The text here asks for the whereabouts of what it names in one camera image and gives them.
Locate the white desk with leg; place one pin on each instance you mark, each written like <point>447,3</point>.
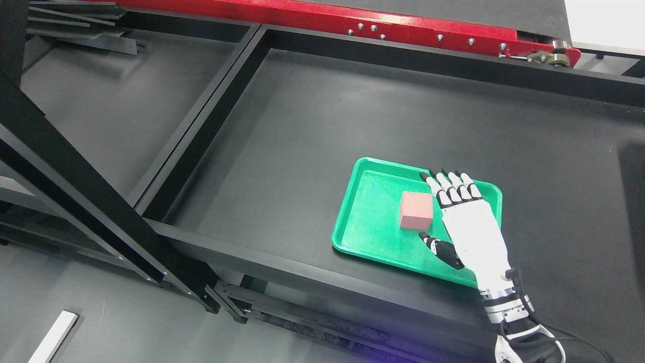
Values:
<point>55,336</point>

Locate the green plastic tray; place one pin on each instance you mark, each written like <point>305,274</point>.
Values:
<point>368,223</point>

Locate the pink foam block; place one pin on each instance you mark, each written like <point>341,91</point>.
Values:
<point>416,211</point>

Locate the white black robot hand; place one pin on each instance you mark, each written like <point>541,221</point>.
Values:
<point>473,230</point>

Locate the black metal shelf rack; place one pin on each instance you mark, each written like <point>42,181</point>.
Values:
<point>183,200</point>

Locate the red conveyor frame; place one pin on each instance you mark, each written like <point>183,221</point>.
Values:
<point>373,24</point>

